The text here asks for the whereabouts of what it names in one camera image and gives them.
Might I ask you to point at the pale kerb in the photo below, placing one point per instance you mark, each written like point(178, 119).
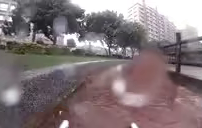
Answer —
point(62, 66)

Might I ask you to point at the tall pale apartment building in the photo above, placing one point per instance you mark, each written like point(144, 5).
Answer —
point(152, 23)

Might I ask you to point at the robot's own part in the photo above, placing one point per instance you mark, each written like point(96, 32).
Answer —
point(134, 125)
point(64, 124)

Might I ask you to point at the grey asphalt path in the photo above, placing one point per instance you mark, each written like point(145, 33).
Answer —
point(42, 88)

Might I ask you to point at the row of trees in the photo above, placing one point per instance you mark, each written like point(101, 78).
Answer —
point(89, 25)

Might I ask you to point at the grass strip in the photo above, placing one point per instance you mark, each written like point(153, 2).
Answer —
point(49, 60)

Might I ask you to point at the wooden rail fence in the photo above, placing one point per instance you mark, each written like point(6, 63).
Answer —
point(178, 53)

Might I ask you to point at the red brick path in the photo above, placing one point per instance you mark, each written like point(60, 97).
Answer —
point(122, 103)

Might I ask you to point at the low pale building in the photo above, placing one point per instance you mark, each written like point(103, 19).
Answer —
point(2, 16)

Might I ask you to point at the hedge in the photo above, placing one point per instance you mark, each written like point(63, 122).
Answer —
point(35, 49)

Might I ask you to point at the water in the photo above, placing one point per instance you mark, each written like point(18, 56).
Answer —
point(197, 71)

